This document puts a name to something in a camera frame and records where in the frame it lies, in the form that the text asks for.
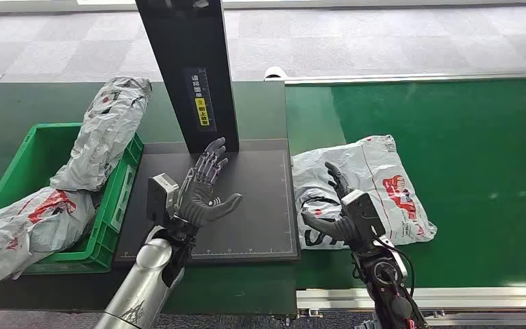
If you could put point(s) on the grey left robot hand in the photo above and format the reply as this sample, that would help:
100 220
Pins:
199 200

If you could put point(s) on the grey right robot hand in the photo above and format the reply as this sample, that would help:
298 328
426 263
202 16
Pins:
335 227

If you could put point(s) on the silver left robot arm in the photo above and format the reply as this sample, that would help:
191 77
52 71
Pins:
145 286

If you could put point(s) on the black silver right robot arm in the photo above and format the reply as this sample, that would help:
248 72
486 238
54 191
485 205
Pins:
387 281

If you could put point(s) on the green conveyor belt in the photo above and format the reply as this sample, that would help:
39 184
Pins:
471 136

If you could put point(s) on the black scanner platform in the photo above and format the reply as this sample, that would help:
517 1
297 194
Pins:
254 204

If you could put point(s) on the black yellow column label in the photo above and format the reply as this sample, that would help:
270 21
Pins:
201 113

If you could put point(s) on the long crumpled grey mailer bag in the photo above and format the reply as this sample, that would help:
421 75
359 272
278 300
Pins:
104 131

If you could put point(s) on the black scanner column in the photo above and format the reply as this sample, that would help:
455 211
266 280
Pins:
177 45

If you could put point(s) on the green plastic crate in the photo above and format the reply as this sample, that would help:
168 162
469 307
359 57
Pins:
40 145

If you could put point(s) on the grey mailer bag, red print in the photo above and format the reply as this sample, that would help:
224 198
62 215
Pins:
27 236

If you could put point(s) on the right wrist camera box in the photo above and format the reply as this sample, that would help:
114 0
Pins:
365 213

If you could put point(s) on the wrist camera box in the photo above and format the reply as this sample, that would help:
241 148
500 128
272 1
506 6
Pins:
161 195
365 213

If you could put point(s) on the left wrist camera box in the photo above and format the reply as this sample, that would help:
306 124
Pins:
161 195

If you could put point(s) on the small metal mounting bracket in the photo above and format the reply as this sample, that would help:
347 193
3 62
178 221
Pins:
309 312

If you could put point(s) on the aluminium conveyor side rail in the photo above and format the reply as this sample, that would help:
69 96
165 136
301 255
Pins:
426 77
471 297

